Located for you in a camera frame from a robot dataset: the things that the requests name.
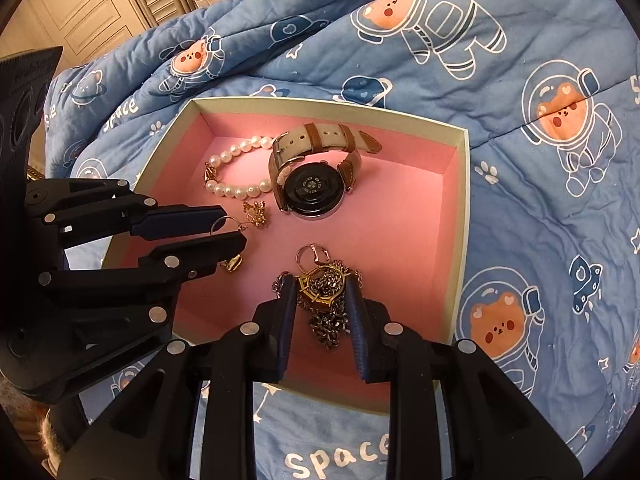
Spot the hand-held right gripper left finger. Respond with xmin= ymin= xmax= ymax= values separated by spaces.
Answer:
xmin=57 ymin=272 xmax=298 ymax=480

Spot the wristwatch with beige brown strap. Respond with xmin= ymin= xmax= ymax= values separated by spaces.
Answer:
xmin=267 ymin=122 xmax=383 ymax=221

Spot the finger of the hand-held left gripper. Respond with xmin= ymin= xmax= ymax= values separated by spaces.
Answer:
xmin=39 ymin=231 xmax=248 ymax=333
xmin=26 ymin=179 xmax=227 ymax=248

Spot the silver chain necklace gold pendant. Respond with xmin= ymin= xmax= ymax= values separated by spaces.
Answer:
xmin=271 ymin=244 xmax=363 ymax=352

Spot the white panelled door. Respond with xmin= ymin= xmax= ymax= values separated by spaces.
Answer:
xmin=0 ymin=0 xmax=151 ymax=73

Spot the gold ornate earring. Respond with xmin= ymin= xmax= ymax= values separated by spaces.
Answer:
xmin=242 ymin=200 xmax=272 ymax=228

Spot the white pearl bracelet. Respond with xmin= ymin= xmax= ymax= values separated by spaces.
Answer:
xmin=202 ymin=135 xmax=276 ymax=200

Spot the pale green pink-lined jewelry box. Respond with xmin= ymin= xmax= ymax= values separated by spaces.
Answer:
xmin=100 ymin=96 xmax=471 ymax=416

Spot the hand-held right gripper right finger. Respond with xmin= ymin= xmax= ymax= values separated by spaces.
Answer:
xmin=345 ymin=275 xmax=583 ymax=480

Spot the silver hoop earring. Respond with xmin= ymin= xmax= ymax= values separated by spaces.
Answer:
xmin=210 ymin=216 xmax=248 ymax=237

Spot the blue astronaut bear quilt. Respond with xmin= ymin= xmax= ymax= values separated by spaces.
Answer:
xmin=42 ymin=0 xmax=640 ymax=480

